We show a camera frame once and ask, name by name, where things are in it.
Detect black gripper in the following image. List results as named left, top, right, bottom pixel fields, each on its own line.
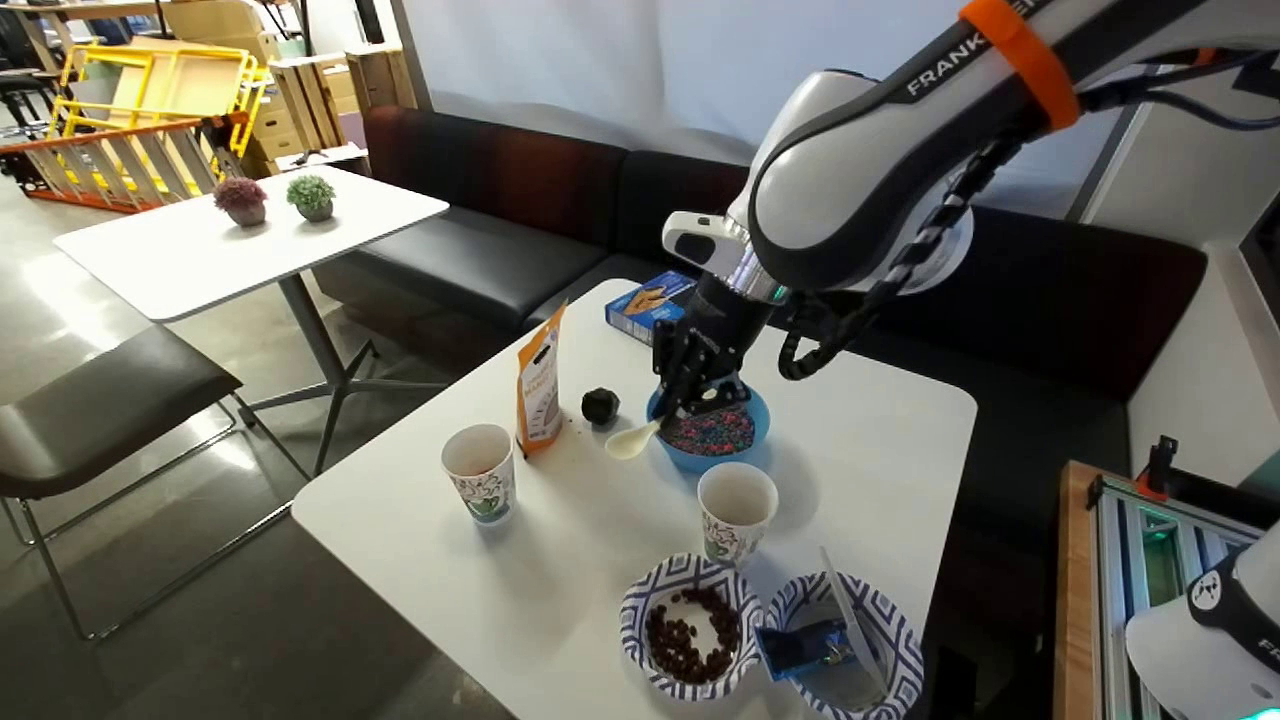
left=648, top=280, right=773, bottom=431

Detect cream plastic spoon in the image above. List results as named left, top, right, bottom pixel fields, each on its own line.
left=600, top=417, right=663, bottom=464

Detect patterned paper cup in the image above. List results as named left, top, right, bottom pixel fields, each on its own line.
left=692, top=460, right=782, bottom=572
left=436, top=421, right=521, bottom=527

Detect colorful candies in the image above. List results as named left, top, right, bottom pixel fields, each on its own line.
left=663, top=403, right=758, bottom=460

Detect blue plastic bowl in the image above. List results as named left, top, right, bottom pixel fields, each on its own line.
left=644, top=377, right=774, bottom=479

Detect small black ball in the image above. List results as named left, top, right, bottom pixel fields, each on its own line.
left=580, top=386, right=625, bottom=431

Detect blue cookie box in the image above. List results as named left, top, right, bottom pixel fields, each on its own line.
left=600, top=269, right=704, bottom=347

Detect blue patterned paper plate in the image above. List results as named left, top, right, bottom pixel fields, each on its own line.
left=614, top=554, right=769, bottom=707
left=757, top=572, right=926, bottom=720

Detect brown cereal pieces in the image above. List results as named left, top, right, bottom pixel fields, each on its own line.
left=644, top=585, right=747, bottom=690

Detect black and brown bench sofa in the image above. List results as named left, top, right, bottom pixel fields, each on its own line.
left=312, top=103, right=1212, bottom=536

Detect white plastic knife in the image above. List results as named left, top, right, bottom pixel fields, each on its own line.
left=814, top=545, right=893, bottom=702

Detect white backdrop screen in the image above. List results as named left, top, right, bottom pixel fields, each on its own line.
left=396, top=0, right=1137, bottom=224

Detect wooden framed cart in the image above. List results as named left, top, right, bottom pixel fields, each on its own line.
left=1052, top=458, right=1280, bottom=720

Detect wooden cabinet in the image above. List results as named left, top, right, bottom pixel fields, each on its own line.
left=244, top=43, right=421, bottom=172

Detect white side table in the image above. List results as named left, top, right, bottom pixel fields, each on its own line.
left=50, top=164, right=451, bottom=475

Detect yellow metal rack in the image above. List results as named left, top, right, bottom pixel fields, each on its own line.
left=50, top=35, right=276, bottom=161

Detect orange metal rack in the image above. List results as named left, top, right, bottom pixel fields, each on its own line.
left=0, top=116, right=231, bottom=216

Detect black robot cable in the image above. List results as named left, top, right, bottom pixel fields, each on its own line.
left=774, top=125, right=1002, bottom=386

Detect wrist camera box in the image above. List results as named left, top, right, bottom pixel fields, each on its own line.
left=655, top=209, right=781, bottom=305

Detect orange arm strap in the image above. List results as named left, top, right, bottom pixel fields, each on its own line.
left=955, top=0, right=1084, bottom=137

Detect black metal frame chair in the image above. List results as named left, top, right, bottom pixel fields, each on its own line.
left=0, top=326, right=312, bottom=644

